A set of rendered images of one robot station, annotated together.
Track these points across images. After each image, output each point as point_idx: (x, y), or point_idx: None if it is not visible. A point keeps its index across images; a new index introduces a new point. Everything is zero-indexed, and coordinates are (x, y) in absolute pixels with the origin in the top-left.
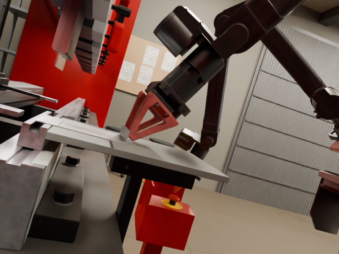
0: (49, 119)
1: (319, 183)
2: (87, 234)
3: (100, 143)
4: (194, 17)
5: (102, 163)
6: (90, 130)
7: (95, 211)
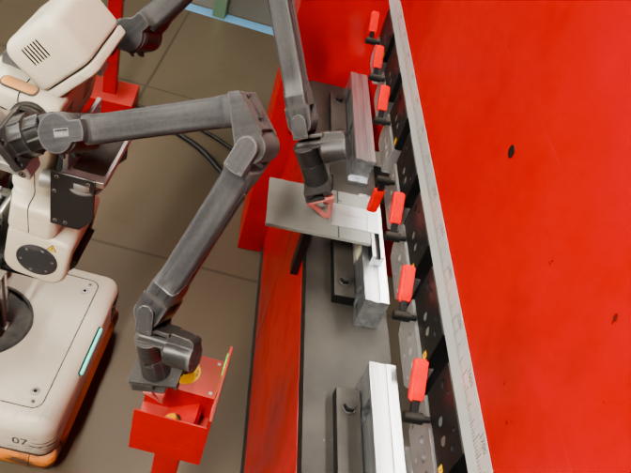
0: (373, 220)
1: (94, 194)
2: None
3: (343, 193)
4: (333, 130)
5: (308, 343)
6: (349, 214)
7: (319, 246)
